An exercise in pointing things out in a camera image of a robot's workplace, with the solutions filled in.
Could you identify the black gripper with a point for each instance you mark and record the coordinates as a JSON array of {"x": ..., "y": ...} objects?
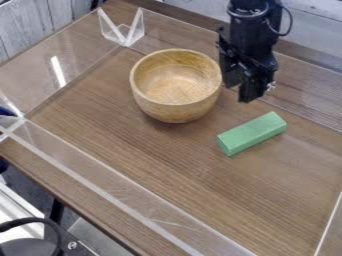
[{"x": 244, "y": 45}]

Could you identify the green rectangular block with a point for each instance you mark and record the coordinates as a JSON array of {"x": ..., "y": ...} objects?
[{"x": 251, "y": 133}]

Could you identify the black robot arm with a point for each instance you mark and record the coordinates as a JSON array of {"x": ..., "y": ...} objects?
[{"x": 254, "y": 6}]

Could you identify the brown wooden bowl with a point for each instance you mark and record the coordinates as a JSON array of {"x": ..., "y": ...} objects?
[{"x": 175, "y": 84}]

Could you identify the black table leg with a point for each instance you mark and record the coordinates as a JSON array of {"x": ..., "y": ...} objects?
[{"x": 56, "y": 211}]

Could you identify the clear acrylic corner bracket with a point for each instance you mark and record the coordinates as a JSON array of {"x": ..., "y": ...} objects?
[{"x": 123, "y": 34}]

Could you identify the clear acrylic tray wall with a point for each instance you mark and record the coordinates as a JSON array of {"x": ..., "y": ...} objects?
[{"x": 132, "y": 214}]

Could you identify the metal base plate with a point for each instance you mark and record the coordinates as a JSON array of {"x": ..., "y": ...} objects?
[{"x": 89, "y": 242}]

